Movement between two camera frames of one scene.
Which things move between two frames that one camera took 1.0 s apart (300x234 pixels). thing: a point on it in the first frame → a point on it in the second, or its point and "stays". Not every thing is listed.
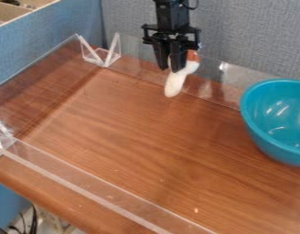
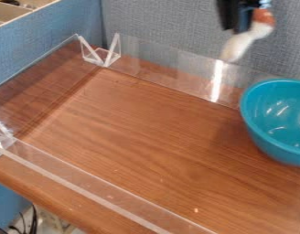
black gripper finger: [162, 49] → [229, 11]
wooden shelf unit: [8, 10] stays
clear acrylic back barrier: [218, 80] stays
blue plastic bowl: [274, 111] stays
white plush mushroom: [175, 79] → [238, 40]
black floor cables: [33, 225] stays
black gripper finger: [178, 55] → [246, 11]
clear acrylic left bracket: [4, 139] stays
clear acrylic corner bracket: [100, 56] stays
